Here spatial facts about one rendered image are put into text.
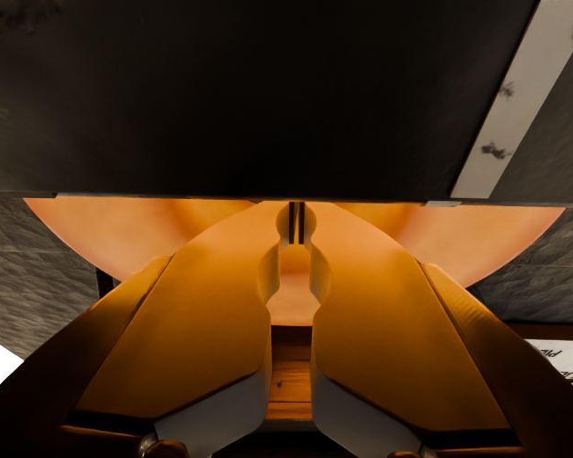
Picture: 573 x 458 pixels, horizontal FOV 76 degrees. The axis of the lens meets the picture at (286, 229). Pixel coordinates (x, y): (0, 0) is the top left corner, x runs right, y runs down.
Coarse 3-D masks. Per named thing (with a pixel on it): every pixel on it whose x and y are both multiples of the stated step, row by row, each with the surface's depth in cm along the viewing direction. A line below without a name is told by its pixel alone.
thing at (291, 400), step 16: (272, 336) 24; (288, 336) 24; (304, 336) 24; (272, 352) 24; (288, 352) 24; (304, 352) 23; (272, 368) 23; (288, 368) 23; (304, 368) 23; (272, 384) 22; (288, 384) 22; (304, 384) 22; (272, 400) 22; (288, 400) 22; (304, 400) 22; (272, 416) 20; (288, 416) 20; (304, 416) 20; (256, 432) 23; (272, 432) 22; (288, 432) 22; (304, 432) 22; (320, 432) 22
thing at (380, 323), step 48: (336, 240) 9; (384, 240) 9; (336, 288) 8; (384, 288) 8; (432, 288) 8; (336, 336) 6; (384, 336) 6; (432, 336) 6; (336, 384) 6; (384, 384) 6; (432, 384) 6; (480, 384) 6; (336, 432) 6; (384, 432) 6; (432, 432) 5; (480, 432) 5
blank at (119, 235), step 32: (64, 224) 11; (96, 224) 11; (128, 224) 11; (160, 224) 11; (192, 224) 12; (384, 224) 12; (416, 224) 11; (448, 224) 11; (480, 224) 11; (512, 224) 11; (544, 224) 11; (96, 256) 13; (128, 256) 13; (288, 256) 13; (416, 256) 12; (448, 256) 12; (480, 256) 12; (512, 256) 12; (288, 288) 14; (288, 320) 16
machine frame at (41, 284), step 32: (0, 224) 24; (32, 224) 24; (0, 256) 37; (32, 256) 36; (64, 256) 36; (544, 256) 24; (0, 288) 42; (32, 288) 41; (64, 288) 41; (96, 288) 41; (480, 288) 37; (512, 288) 37; (544, 288) 37; (0, 320) 48; (32, 320) 48; (64, 320) 47; (512, 320) 42; (544, 320) 42; (32, 352) 57
